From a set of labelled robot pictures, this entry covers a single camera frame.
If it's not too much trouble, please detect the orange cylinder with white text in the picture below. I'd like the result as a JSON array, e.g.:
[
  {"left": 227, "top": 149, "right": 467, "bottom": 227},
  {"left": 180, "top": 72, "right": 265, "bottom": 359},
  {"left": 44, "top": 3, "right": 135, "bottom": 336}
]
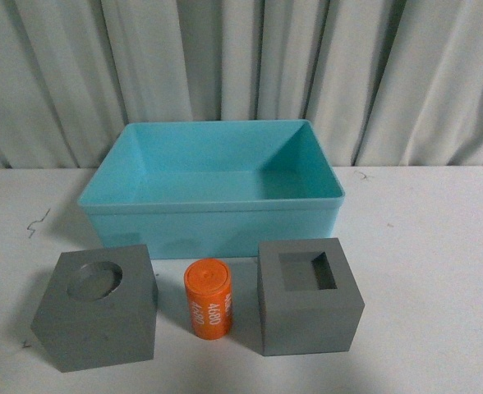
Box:
[{"left": 184, "top": 259, "right": 232, "bottom": 341}]

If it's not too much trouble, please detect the gray cube with square hole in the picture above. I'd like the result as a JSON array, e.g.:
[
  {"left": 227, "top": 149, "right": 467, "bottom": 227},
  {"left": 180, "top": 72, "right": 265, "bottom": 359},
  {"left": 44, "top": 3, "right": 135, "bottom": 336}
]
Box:
[{"left": 257, "top": 238, "right": 365, "bottom": 356}]

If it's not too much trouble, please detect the gray cube with round hole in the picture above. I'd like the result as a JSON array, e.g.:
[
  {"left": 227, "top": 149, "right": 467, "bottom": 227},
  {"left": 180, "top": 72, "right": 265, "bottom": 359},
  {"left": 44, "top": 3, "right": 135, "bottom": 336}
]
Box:
[{"left": 30, "top": 245, "right": 158, "bottom": 372}]

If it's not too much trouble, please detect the light blue plastic box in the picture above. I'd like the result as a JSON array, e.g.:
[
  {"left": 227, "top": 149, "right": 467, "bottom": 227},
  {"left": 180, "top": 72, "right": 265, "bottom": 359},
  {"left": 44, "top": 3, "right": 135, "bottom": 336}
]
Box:
[{"left": 78, "top": 120, "right": 345, "bottom": 259}]

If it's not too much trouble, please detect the white pleated curtain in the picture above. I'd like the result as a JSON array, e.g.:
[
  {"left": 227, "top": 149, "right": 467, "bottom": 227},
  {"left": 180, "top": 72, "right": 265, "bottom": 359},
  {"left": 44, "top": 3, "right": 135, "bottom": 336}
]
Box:
[{"left": 0, "top": 1, "right": 483, "bottom": 168}]

